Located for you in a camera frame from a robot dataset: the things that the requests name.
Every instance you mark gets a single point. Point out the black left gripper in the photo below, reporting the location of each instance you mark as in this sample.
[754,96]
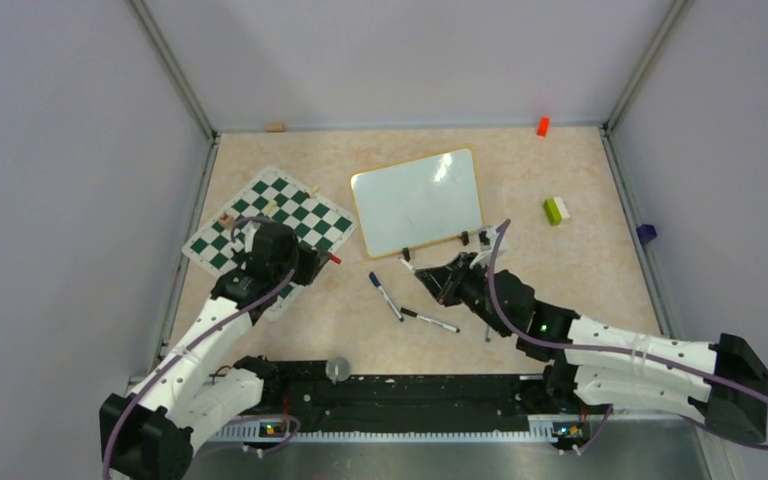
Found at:
[313,260]

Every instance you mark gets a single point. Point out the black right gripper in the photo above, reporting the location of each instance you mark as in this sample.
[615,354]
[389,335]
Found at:
[443,281]

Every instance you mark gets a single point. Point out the yellow framed whiteboard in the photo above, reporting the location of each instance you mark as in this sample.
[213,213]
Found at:
[413,204]

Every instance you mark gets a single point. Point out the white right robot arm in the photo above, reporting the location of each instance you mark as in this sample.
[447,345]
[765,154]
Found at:
[716,384]

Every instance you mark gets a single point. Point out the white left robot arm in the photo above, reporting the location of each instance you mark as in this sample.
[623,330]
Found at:
[156,428]

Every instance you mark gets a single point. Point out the black whiteboard marker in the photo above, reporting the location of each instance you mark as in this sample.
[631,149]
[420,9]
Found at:
[429,320]

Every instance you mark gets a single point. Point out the blue whiteboard marker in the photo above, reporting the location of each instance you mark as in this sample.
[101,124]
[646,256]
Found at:
[377,284]

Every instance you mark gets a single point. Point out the green white chessboard mat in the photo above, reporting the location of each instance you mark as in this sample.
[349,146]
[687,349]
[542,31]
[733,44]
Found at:
[318,222]

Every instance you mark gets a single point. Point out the brown wooden chess piece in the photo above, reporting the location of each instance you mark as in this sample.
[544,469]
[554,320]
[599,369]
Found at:
[226,220]

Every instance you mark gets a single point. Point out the small wooden cork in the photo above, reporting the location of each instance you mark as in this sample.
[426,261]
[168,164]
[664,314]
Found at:
[275,127]

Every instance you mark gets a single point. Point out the silver round knob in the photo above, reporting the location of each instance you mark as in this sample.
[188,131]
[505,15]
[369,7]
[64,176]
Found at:
[338,369]

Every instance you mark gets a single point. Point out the green white toy brick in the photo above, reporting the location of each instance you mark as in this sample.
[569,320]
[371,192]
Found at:
[556,210]

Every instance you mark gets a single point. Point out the orange toy block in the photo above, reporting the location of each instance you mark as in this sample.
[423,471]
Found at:
[543,126]

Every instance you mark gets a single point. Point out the purple toy block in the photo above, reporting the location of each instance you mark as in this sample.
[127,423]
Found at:
[646,233]

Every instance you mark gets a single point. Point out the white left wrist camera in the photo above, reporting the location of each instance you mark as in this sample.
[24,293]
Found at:
[247,236]

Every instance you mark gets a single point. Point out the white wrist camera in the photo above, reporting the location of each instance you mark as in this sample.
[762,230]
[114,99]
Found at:
[247,236]
[487,237]

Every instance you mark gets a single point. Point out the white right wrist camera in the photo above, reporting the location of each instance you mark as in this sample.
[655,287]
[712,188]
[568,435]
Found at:
[487,237]

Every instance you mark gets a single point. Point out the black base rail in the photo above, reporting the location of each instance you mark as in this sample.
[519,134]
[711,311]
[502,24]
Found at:
[401,404]

